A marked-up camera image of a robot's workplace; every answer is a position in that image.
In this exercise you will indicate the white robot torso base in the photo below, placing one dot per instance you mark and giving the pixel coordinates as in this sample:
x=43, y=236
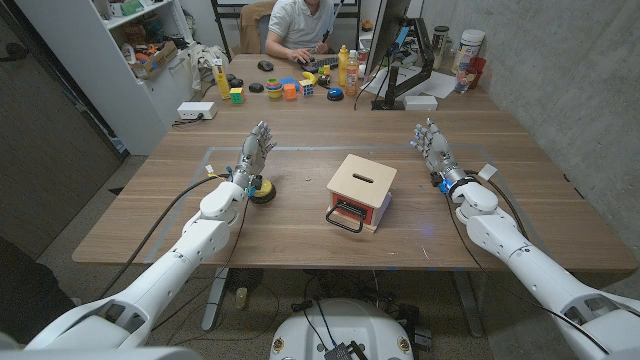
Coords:
x=345, y=332

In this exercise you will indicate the white paper sheets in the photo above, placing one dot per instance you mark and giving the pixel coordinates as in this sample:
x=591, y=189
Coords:
x=425, y=82

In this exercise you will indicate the wooden box with red drawer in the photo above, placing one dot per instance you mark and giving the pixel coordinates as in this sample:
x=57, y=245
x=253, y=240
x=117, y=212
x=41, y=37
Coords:
x=361, y=192

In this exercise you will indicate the orange drink bottle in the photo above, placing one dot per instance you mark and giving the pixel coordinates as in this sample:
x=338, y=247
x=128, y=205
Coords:
x=352, y=75

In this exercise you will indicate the multicolour rubik's cube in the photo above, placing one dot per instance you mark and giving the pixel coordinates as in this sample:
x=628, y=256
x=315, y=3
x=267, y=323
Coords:
x=306, y=87

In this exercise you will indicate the red cup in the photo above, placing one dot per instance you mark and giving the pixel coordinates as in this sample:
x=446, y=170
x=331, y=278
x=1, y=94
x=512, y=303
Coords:
x=476, y=70

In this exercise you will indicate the green and yellow cube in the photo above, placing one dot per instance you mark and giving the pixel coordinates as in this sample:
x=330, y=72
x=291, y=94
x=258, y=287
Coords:
x=237, y=95

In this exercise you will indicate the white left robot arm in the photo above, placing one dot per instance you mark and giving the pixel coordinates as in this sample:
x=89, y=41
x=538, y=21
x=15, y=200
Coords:
x=170, y=260

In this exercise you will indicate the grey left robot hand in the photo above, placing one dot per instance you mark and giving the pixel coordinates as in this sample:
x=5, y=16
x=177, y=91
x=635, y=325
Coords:
x=251, y=155

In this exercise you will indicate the white power strip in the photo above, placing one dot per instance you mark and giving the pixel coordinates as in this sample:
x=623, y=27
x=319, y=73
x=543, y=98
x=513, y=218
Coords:
x=196, y=110

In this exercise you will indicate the orange cube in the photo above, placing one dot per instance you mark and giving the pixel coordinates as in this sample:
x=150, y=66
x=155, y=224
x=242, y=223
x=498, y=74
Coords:
x=289, y=91

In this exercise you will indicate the yellow carton box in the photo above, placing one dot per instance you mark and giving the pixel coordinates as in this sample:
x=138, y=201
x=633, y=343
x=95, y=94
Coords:
x=221, y=80

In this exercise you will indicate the black computer monitor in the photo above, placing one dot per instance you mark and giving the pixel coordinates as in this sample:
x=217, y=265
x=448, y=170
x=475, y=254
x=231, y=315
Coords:
x=387, y=30

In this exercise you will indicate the yellow banana toy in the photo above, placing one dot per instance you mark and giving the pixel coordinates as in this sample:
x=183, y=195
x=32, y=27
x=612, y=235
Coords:
x=310, y=76

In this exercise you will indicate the white flat box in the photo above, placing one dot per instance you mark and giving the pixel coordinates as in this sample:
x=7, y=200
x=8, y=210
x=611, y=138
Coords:
x=420, y=102

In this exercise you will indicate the black keyboard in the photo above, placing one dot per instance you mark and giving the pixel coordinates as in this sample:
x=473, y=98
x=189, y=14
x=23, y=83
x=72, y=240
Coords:
x=320, y=63

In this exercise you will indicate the blue toy block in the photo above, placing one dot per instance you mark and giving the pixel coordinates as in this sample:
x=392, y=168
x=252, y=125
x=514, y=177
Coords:
x=288, y=81

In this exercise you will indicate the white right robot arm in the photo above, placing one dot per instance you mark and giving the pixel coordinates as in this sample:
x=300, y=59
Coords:
x=540, y=270

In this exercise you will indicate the stacked colourful cups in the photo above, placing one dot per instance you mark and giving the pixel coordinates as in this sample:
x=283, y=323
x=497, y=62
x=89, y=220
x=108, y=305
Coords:
x=273, y=89

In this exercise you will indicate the clear drinking glass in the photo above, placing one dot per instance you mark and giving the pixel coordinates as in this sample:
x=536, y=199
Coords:
x=462, y=80

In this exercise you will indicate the cardboard box with items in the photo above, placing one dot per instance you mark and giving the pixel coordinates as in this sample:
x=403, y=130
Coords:
x=155, y=61

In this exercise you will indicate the dark glass jar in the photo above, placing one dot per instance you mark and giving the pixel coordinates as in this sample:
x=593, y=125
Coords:
x=440, y=45

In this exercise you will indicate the black round puck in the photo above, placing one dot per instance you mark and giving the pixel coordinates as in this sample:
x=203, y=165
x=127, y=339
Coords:
x=256, y=87

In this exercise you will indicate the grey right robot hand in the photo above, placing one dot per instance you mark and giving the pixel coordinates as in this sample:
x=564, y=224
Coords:
x=437, y=150

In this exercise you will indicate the white shelving cabinet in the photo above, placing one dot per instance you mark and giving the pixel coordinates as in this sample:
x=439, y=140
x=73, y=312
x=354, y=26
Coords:
x=115, y=75

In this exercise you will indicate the white cylindrical canister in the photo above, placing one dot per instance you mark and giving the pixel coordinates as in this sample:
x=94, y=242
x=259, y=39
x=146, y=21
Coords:
x=469, y=49

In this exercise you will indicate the yellow and black push button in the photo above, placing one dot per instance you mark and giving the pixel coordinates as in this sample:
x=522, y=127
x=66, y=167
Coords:
x=264, y=191

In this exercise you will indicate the black computer mouse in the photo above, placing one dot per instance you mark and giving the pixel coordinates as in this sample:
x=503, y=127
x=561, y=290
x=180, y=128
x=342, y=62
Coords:
x=265, y=65

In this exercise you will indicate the blue and red buzzer button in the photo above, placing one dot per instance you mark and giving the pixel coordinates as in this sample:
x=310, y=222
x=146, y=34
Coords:
x=335, y=94

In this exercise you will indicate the yellow squeeze bottle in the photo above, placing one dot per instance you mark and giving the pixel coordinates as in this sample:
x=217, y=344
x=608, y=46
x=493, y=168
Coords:
x=343, y=65

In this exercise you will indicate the person in white polo shirt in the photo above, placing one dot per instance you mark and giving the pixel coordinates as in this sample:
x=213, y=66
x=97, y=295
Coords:
x=300, y=25

